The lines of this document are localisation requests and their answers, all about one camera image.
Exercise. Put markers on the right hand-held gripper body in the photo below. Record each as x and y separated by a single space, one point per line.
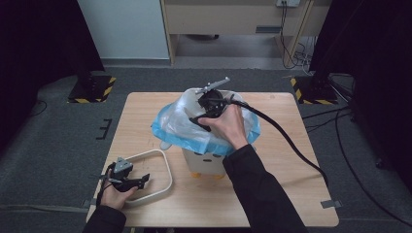
212 103

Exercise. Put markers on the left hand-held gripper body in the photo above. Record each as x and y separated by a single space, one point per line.
123 179

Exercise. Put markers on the translucent trash bag blue edge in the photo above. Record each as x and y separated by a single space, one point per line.
175 129

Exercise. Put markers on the cream trash bin with face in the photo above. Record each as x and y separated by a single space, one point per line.
202 165

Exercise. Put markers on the person's left hand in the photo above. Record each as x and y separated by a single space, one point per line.
116 197

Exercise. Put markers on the person's right hand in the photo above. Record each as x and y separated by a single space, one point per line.
230 127

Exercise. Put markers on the grey tape strip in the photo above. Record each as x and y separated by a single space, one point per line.
331 204
89 203

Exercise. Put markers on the light wooden desk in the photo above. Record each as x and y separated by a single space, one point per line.
226 19

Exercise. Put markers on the black stand base striped tape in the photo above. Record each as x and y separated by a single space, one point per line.
90 89
315 92

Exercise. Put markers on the grey power socket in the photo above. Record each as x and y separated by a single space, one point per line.
287 2

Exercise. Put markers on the black curtain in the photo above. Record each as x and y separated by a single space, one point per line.
32 48
372 64

